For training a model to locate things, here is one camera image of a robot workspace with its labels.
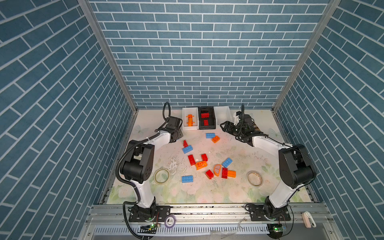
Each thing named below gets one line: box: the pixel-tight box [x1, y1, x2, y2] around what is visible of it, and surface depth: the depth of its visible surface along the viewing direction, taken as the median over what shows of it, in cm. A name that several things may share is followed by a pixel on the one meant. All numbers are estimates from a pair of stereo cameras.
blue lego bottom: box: [182, 175, 194, 183], surface depth 86 cm
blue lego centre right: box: [222, 157, 233, 168], surface depth 93 cm
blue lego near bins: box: [206, 133, 216, 139], surface depth 106 cm
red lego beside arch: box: [221, 167, 228, 179], surface depth 88 cm
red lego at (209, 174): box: [205, 169, 214, 180], surface depth 88 cm
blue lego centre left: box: [182, 145, 194, 154], surface depth 98 cm
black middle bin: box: [198, 106, 216, 130], surface depth 114 cm
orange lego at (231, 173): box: [227, 170, 237, 178], surface depth 88 cm
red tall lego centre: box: [188, 154, 196, 166], surface depth 93 cm
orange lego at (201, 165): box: [195, 161, 208, 171], surface depth 91 cm
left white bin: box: [182, 107, 199, 130], surface depth 114 cm
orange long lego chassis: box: [186, 114, 195, 127], surface depth 114 cm
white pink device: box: [301, 211, 317, 229], surface depth 72 cm
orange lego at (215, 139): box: [211, 135, 220, 144], surface depth 104 cm
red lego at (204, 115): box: [200, 112, 210, 119], surface depth 116 cm
